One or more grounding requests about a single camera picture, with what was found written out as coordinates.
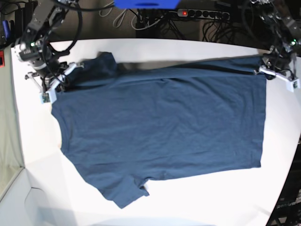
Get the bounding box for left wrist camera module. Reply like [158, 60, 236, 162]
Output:
[286, 79, 301, 92]

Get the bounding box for red black device at edge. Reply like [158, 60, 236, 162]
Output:
[0, 50, 5, 68]

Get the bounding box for black power strip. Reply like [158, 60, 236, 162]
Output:
[177, 9, 230, 21]

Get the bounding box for dark blue t-shirt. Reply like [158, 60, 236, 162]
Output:
[51, 53, 266, 208]

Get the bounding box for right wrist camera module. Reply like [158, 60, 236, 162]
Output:
[40, 90, 57, 104]

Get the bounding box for blue tool handle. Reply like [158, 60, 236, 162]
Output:
[2, 20, 11, 39]

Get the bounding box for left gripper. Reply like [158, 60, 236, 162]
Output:
[253, 50, 298, 81]

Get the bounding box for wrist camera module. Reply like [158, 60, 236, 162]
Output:
[286, 79, 301, 92]
[40, 90, 57, 104]

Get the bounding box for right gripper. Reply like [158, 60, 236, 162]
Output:
[24, 60, 84, 93]

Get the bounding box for blue box overhead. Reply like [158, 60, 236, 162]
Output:
[114, 0, 180, 9]

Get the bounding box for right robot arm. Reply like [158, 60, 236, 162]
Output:
[16, 0, 83, 93]

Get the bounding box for grey cable loops on floor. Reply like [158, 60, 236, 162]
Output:
[98, 0, 132, 28]

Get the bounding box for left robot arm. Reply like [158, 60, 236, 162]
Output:
[241, 0, 301, 83]

